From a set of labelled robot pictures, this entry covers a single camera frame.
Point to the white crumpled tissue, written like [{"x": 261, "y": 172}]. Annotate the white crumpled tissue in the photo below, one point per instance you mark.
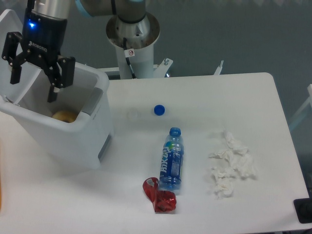
[{"x": 233, "y": 162}]

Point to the white trash can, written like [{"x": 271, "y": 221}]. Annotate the white trash can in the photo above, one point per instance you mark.
[{"x": 62, "y": 104}]

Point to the brown tape roll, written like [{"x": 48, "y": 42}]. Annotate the brown tape roll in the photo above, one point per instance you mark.
[{"x": 65, "y": 116}]

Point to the white table bracket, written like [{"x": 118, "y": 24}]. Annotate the white table bracket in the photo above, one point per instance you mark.
[{"x": 163, "y": 70}]

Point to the blue bottle cap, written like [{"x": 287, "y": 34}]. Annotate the blue bottle cap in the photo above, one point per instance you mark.
[{"x": 159, "y": 110}]

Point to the black device at edge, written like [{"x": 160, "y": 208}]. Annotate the black device at edge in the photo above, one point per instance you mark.
[{"x": 303, "y": 208}]

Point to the blue plastic bottle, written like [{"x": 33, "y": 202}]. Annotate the blue plastic bottle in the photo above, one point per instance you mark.
[{"x": 172, "y": 161}]

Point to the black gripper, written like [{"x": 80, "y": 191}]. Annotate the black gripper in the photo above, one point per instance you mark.
[{"x": 39, "y": 44}]

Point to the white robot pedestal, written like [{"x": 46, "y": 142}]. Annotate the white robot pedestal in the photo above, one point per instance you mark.
[{"x": 134, "y": 45}]

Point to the white bottle cap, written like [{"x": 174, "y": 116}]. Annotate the white bottle cap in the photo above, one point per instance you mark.
[{"x": 133, "y": 114}]

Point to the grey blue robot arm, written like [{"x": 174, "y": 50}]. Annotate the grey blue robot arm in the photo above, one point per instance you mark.
[{"x": 129, "y": 11}]

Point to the white frame at right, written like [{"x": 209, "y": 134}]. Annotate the white frame at right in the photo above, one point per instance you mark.
[{"x": 302, "y": 112}]

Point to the red crumpled wrapper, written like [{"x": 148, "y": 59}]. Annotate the red crumpled wrapper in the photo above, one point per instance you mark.
[{"x": 162, "y": 201}]

